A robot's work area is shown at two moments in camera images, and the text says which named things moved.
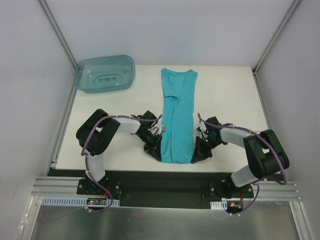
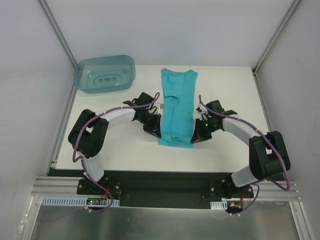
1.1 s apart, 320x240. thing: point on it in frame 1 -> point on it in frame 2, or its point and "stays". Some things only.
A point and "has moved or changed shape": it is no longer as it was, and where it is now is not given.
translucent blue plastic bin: (104, 73) stays
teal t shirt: (178, 107) has moved or changed shape
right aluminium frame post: (294, 5) stays
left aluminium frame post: (58, 32) stays
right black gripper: (202, 149) -> (200, 132)
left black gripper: (152, 146) -> (153, 127)
